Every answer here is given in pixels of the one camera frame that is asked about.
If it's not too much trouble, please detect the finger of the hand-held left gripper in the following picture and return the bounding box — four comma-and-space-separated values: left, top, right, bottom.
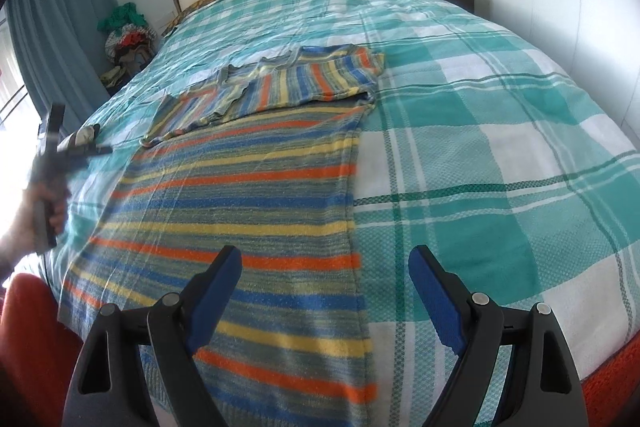
45, 104, 66, 150
59, 145, 114, 158

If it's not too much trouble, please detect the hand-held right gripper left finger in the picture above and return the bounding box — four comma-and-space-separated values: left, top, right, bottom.
64, 245, 243, 427

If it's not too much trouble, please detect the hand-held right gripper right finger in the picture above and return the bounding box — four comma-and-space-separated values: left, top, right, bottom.
407, 245, 590, 427

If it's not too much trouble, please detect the person's left forearm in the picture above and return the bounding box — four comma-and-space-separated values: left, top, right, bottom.
0, 227, 36, 280

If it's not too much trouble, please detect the pile of colourful clothes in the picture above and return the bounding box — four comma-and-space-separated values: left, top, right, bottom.
97, 2, 158, 82

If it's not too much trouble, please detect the person's left hand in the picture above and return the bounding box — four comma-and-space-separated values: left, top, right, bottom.
15, 183, 69, 254

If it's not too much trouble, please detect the blue curtain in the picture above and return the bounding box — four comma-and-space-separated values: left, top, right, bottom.
5, 0, 118, 118

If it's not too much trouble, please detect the orange fuzzy blanket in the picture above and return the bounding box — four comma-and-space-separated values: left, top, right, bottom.
0, 274, 640, 427

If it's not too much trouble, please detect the bed with teal plaid blanket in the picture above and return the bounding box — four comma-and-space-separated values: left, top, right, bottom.
37, 0, 633, 427

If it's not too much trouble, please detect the white wardrobe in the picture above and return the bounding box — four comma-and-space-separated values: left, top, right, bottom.
470, 0, 640, 148

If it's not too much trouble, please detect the window with dark frame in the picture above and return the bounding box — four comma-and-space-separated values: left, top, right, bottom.
0, 7, 46, 148

